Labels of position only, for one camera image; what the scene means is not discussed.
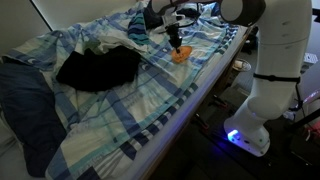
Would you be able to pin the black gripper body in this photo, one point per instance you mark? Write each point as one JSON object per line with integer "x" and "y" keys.
{"x": 173, "y": 32}

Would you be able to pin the orange towel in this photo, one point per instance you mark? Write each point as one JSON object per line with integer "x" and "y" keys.
{"x": 185, "y": 52}

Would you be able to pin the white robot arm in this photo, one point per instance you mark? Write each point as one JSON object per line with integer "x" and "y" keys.
{"x": 284, "y": 29}

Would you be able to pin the black folded garment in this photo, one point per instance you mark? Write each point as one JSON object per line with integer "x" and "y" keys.
{"x": 153, "y": 21}

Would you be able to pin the blue teal striped cloth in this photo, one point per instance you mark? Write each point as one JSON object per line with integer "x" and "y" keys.
{"x": 137, "y": 30}

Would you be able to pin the white cloth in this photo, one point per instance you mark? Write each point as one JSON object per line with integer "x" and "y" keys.
{"x": 110, "y": 42}

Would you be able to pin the white mattress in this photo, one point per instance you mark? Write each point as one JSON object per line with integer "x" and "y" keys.
{"x": 149, "y": 146}

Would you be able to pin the dark blue jeans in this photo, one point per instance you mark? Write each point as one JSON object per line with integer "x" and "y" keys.
{"x": 92, "y": 72}

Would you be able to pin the blue plaid bed sheet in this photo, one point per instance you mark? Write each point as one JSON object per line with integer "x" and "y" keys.
{"x": 99, "y": 124}

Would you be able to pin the white power strip box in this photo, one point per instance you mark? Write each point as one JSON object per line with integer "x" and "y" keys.
{"x": 310, "y": 58}

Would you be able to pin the dark blue blanket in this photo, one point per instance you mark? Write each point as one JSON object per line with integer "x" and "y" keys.
{"x": 28, "y": 106}

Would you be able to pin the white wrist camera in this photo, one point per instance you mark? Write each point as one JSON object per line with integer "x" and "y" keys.
{"x": 173, "y": 18}

